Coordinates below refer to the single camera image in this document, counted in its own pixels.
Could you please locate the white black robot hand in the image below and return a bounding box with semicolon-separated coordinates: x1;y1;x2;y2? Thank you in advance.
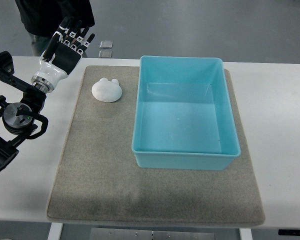
31;17;95;94

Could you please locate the white round toy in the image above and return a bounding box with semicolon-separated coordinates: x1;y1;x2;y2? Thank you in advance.
91;77;123;103

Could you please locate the blue plastic box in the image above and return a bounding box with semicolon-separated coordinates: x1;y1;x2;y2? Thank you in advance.
131;55;241;171

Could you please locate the person in dark clothes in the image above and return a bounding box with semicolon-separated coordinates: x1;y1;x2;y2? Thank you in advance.
15;0;95;57

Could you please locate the lower metal floor plate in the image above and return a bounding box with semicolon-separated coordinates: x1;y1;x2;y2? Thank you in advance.
98;50;113;59

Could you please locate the metal floor plate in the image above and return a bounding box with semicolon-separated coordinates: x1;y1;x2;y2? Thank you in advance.
98;50;113;59
99;40;113;49

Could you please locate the upper metal floor plate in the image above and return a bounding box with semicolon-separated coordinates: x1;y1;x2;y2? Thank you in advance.
99;40;113;49

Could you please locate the grey felt mat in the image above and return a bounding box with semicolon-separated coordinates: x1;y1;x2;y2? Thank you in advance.
46;65;265;227

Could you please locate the white left table leg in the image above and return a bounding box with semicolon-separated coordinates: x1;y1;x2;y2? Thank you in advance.
47;222;63;240

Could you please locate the white table leg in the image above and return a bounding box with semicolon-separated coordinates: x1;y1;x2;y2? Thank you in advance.
47;222;63;240
239;228;253;240

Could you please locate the white right table leg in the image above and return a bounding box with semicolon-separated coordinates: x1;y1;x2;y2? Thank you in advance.
239;228;253;240

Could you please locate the black table control panel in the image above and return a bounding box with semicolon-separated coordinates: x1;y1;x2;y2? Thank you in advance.
278;229;300;237

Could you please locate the metal table base plate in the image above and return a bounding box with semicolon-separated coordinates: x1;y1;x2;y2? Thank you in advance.
89;228;216;240

